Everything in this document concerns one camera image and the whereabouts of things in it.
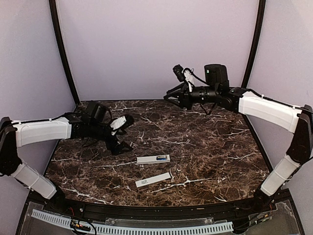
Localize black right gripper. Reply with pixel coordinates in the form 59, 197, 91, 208
163, 83, 219, 111

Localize white remote control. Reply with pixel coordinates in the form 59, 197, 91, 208
136, 155, 170, 165

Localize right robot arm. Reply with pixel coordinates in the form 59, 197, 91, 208
164, 64, 313, 212

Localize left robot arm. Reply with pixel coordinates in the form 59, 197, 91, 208
0, 101, 134, 213

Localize white remote battery cover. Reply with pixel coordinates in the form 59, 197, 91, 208
135, 172, 171, 188

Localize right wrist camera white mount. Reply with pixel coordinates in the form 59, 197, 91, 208
173, 65, 195, 92

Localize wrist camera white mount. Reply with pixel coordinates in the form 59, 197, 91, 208
110, 115, 134, 136
173, 65, 195, 92

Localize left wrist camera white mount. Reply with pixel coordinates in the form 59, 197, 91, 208
110, 115, 134, 136

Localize white slotted cable duct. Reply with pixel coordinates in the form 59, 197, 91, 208
31, 209, 233, 235

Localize black right corner post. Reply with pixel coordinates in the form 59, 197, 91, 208
241, 0, 266, 88

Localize black corner post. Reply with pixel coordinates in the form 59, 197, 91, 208
48, 0, 80, 105
241, 0, 266, 88

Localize black front rail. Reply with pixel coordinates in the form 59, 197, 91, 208
26, 188, 291, 222

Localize black left corner post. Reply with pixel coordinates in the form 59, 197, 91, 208
48, 0, 80, 105

